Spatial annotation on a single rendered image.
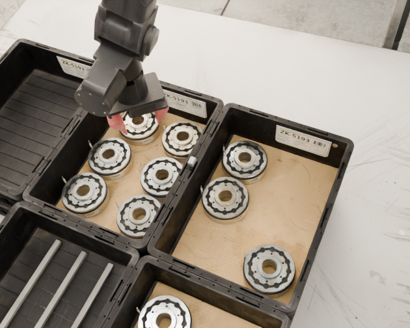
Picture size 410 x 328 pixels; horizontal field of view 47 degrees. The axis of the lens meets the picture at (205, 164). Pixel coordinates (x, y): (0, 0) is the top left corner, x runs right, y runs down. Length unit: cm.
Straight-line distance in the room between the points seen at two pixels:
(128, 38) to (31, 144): 64
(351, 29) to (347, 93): 128
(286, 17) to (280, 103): 137
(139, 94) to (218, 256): 40
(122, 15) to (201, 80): 81
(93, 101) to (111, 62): 6
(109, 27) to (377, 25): 217
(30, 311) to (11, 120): 52
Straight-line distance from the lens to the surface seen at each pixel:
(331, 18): 273
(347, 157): 102
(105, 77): 69
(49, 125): 127
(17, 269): 110
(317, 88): 143
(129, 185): 111
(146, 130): 115
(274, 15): 272
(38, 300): 106
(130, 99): 79
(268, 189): 107
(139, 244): 92
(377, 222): 122
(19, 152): 125
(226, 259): 100
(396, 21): 170
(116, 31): 68
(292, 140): 108
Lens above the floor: 176
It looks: 58 degrees down
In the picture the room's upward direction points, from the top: 8 degrees counter-clockwise
